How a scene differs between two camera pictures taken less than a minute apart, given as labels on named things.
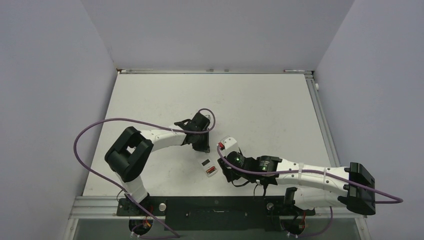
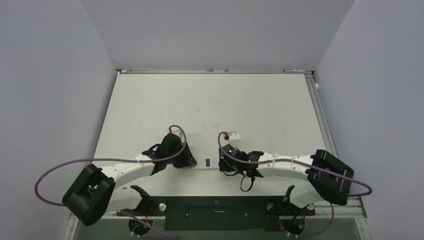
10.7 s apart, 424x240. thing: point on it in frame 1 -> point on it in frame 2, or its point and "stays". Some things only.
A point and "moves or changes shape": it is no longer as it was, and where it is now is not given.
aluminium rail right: [326, 134] stays
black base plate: [214, 213] stays
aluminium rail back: [148, 70] stays
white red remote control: [208, 167] moves or changes shape
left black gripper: [204, 146] -> [187, 159]
